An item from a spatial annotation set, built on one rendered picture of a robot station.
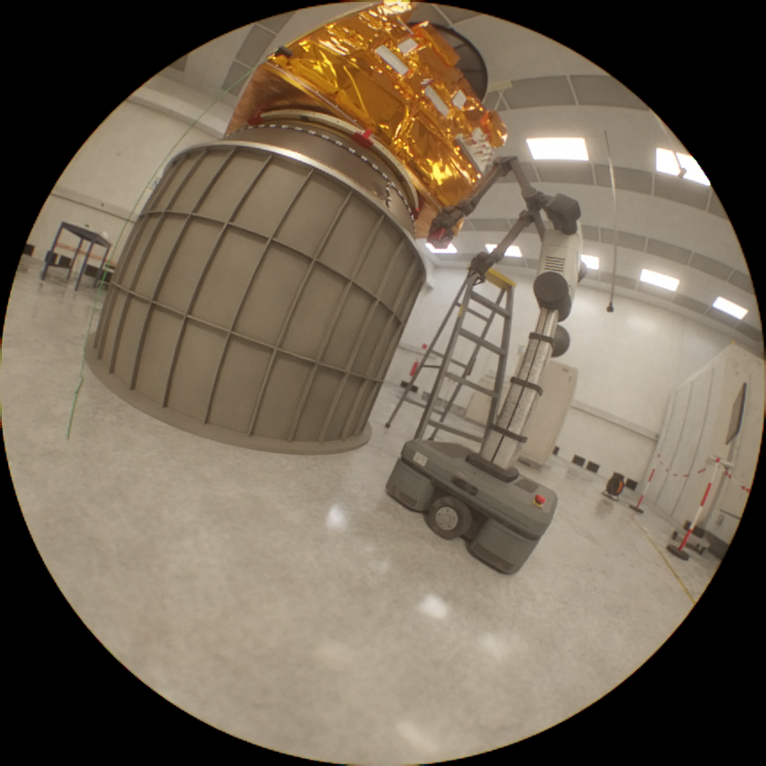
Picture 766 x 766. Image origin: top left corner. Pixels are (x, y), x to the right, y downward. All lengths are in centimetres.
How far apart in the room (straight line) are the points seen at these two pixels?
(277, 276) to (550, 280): 110
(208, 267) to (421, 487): 116
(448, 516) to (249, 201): 139
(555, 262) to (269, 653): 147
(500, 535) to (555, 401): 312
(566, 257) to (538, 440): 296
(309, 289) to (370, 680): 117
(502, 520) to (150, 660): 93
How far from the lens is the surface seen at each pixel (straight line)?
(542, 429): 385
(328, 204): 119
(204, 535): 66
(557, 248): 129
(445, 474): 95
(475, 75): 394
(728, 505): 562
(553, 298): 116
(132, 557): 61
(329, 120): 175
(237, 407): 110
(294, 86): 181
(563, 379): 393
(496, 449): 109
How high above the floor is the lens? 48
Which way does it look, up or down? 3 degrees down
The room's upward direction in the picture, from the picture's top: 22 degrees clockwise
